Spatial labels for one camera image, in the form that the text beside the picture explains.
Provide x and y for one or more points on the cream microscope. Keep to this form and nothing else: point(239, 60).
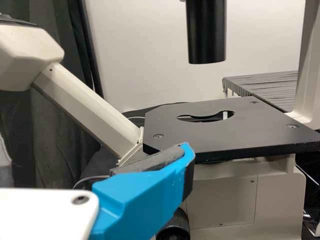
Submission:
point(225, 195)

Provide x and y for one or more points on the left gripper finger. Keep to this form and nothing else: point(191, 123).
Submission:
point(150, 190)

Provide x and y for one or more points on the black platform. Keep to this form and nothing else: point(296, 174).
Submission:
point(270, 87)

